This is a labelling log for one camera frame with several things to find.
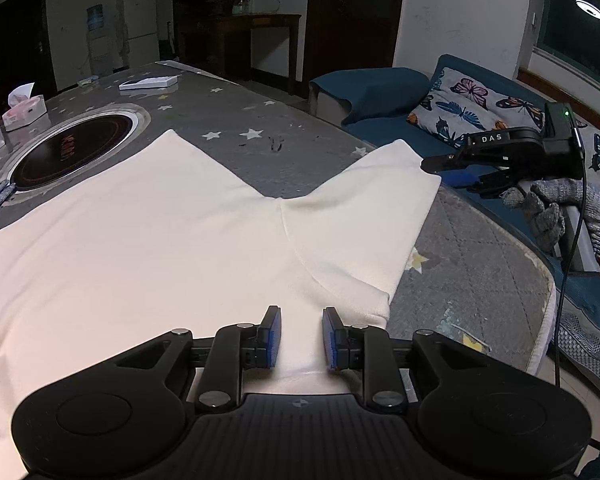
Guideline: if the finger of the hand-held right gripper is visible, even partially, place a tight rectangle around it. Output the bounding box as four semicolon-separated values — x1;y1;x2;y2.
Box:
440;167;546;201
420;152;512;175

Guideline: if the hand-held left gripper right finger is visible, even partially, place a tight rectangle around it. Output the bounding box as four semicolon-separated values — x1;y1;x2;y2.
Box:
321;306;491;413

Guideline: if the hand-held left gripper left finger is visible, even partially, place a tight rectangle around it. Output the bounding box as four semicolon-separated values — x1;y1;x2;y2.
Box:
115;305;283;413

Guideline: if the cream white garment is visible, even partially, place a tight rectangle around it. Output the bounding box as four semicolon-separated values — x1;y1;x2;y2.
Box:
0;129;442;480

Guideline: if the person's right hand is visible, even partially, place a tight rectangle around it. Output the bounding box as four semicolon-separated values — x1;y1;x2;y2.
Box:
502;179;600;261

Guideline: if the butterfly print cushion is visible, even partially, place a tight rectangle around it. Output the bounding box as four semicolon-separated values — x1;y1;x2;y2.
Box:
407;67;553;150

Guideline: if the grey star-print table cover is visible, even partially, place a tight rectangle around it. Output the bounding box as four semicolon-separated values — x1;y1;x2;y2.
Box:
0;60;557;391

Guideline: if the window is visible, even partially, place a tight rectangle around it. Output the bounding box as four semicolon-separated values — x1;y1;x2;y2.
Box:
530;0;600;81

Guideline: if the wooden door with glass pane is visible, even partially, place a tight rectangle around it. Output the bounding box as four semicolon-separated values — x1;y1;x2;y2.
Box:
302;0;407;86

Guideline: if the dark wooden side table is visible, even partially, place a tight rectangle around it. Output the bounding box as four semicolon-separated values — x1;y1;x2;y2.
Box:
180;13;302;95

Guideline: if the round black induction cooktop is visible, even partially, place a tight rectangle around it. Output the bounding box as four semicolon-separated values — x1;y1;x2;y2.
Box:
2;103;152;192

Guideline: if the white power strip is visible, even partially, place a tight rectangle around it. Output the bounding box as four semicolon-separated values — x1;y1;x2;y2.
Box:
119;75;178;92

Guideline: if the white water dispenser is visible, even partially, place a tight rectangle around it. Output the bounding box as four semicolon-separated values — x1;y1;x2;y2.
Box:
89;35;113;77

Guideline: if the white tissue box with tissue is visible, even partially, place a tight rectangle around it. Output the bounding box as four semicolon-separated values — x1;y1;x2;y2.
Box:
2;82;47;132

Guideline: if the white refrigerator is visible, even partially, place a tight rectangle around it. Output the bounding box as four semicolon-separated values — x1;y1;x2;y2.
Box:
119;0;160;70

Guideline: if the dark wooden entrance door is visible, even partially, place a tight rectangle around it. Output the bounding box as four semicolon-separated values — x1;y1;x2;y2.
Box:
0;0;57;93

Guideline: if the black cable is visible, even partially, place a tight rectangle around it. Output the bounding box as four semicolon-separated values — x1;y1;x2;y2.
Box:
554;122;588;388

